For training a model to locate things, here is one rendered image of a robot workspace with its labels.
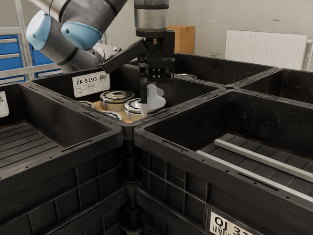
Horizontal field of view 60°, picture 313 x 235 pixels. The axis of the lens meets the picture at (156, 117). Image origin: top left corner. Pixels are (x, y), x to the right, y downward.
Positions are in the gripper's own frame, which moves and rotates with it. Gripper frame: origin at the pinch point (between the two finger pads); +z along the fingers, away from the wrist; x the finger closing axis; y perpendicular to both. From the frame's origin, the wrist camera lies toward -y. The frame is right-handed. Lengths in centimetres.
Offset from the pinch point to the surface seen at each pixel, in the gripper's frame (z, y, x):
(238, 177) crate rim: -10.2, 10.6, -39.2
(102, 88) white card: -0.1, -12.5, 16.3
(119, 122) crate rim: -9.1, -3.7, -23.7
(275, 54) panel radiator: 48, 161, 262
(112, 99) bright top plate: -0.3, -8.6, 7.1
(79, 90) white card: -1.6, -18.1, 11.0
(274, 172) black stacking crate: 0.6, 23.3, -24.6
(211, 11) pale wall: 6, 97, 349
